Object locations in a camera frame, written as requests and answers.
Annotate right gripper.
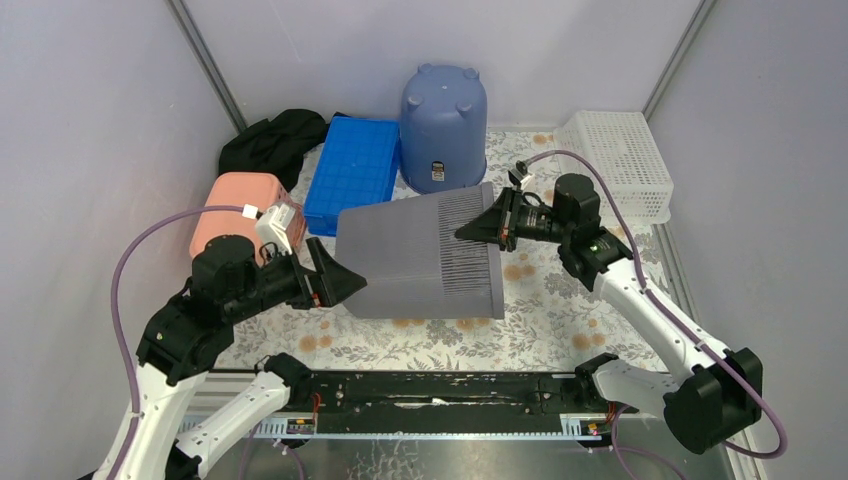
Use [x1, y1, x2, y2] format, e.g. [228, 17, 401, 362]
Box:
[455, 186, 571, 253]

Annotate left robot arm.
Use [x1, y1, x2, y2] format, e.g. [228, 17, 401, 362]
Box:
[89, 235, 367, 479]

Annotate pink plastic basket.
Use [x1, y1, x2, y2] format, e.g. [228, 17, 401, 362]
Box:
[188, 172, 306, 263]

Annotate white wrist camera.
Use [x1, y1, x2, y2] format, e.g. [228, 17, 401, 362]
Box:
[508, 161, 534, 192]
[242, 202, 296, 254]

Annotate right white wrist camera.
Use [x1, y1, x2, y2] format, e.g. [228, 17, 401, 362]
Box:
[508, 161, 534, 192]

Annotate white plastic basket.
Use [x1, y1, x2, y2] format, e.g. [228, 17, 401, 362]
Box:
[553, 110, 674, 225]

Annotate grey waste bin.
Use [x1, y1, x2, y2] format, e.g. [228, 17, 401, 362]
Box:
[335, 182, 505, 320]

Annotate blue bucket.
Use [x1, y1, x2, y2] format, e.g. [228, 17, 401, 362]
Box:
[399, 63, 488, 194]

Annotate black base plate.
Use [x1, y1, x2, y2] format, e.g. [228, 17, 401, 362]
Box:
[278, 370, 613, 439]

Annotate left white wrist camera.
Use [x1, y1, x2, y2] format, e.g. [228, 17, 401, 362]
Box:
[242, 202, 296, 254]

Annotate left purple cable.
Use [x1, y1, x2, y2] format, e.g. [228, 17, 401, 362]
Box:
[109, 205, 256, 480]

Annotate black cloth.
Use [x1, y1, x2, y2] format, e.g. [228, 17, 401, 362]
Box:
[217, 109, 330, 192]

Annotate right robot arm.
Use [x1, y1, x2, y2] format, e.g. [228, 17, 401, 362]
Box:
[455, 174, 763, 454]

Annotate blue divided plastic tray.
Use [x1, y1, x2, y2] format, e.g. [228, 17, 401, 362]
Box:
[303, 116, 400, 237]

